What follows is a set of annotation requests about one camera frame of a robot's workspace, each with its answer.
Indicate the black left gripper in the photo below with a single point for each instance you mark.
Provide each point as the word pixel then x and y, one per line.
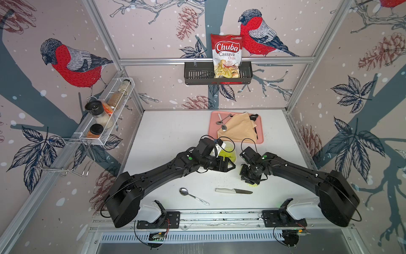
pixel 223 168

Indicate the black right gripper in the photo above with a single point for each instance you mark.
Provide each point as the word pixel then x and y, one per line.
pixel 254 180

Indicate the white plastic storage box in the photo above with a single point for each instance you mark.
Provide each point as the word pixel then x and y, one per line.
pixel 229 146

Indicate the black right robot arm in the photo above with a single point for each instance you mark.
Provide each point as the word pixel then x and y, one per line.
pixel 337 200

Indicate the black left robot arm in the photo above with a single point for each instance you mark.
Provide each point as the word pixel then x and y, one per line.
pixel 124 197

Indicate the steel spoon on tray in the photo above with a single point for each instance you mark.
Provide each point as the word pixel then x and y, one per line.
pixel 224 117
pixel 223 126

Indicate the beige folded cloth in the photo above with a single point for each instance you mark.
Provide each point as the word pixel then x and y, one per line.
pixel 239 127

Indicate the steel spoon on table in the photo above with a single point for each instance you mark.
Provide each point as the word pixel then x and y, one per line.
pixel 184 192

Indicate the pink plastic tray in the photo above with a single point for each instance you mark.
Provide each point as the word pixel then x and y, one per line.
pixel 213 127

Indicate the Chuba cassava chips bag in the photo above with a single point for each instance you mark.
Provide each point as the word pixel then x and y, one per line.
pixel 227 55

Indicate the black lidded low jar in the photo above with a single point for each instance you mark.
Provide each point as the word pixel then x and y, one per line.
pixel 95 131

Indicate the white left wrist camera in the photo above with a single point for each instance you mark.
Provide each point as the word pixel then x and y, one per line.
pixel 220 145

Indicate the white handled knife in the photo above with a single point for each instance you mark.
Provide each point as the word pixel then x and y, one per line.
pixel 233 191

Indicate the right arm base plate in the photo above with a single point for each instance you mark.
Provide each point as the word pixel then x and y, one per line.
pixel 280 218

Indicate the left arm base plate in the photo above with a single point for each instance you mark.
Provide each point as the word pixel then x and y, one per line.
pixel 167 220

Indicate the black wall basket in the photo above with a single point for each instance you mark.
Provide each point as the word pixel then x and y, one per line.
pixel 202 73

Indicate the white wire wall shelf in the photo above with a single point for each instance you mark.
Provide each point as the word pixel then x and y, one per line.
pixel 113 102

